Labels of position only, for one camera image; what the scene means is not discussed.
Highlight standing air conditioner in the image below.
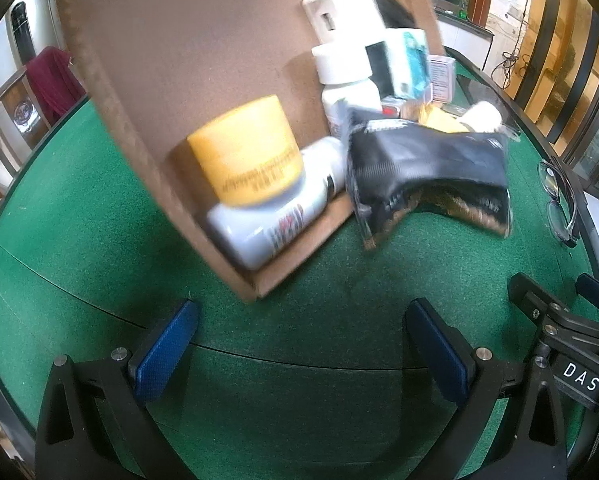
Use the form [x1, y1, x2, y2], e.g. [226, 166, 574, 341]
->
[2, 0, 64, 63]

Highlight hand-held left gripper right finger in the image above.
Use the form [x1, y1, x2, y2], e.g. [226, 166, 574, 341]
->
[404, 297, 567, 480]

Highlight carved wooden chair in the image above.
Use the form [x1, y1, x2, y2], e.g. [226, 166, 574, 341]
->
[0, 67, 87, 196]

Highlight black snack packet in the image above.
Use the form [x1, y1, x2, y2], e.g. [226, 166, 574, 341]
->
[342, 105, 515, 253]

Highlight yellow packet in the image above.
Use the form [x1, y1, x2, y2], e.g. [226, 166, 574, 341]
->
[419, 105, 467, 133]

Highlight teal white packaged item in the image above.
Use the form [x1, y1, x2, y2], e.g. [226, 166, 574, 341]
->
[364, 27, 433, 103]

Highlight white spray can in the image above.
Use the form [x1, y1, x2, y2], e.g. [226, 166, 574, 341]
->
[205, 136, 353, 271]

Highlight white slotted box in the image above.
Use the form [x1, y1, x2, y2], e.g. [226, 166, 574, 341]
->
[302, 0, 385, 46]

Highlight brown cardboard box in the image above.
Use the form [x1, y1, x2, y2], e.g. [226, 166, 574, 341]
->
[53, 0, 445, 303]

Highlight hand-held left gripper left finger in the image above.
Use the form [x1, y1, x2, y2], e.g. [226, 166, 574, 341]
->
[34, 299, 202, 480]

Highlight small white red-print box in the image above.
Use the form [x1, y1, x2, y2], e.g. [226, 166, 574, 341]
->
[427, 55, 457, 103]

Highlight eyeglasses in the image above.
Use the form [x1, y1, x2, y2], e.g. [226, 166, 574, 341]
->
[537, 157, 580, 248]

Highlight black wall cable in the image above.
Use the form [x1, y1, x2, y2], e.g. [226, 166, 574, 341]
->
[489, 0, 535, 91]

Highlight yellow round jar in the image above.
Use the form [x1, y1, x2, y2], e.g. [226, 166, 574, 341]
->
[186, 95, 305, 207]

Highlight maroon cloth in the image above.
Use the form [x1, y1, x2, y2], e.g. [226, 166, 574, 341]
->
[26, 46, 87, 126]

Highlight white capped bottle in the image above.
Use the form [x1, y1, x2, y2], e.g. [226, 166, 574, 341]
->
[312, 42, 383, 138]

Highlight white cylinder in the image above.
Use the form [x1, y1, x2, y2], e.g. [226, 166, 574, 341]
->
[459, 101, 503, 133]

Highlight wooden glass cabinet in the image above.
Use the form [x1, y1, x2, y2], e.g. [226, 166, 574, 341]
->
[499, 0, 599, 201]

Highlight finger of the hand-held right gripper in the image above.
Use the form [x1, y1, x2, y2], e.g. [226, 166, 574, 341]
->
[576, 273, 599, 318]
[508, 272, 599, 348]

